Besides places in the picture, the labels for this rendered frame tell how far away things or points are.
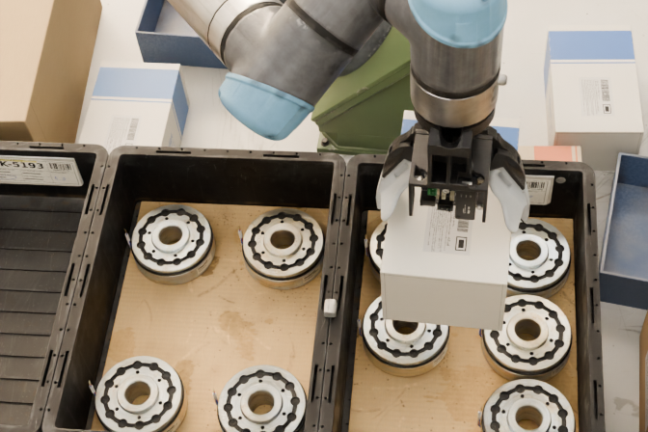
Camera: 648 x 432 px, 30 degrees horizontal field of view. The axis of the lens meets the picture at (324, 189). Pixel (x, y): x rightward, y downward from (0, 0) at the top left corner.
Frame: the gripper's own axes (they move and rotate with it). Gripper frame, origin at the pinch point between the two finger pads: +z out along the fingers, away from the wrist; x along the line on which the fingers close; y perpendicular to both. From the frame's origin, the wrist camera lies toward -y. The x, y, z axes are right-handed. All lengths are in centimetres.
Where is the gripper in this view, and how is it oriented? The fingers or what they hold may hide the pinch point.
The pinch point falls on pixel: (452, 207)
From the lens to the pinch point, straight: 122.7
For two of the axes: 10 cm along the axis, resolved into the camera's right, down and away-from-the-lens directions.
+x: 9.9, 0.9, -1.4
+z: 0.7, 5.7, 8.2
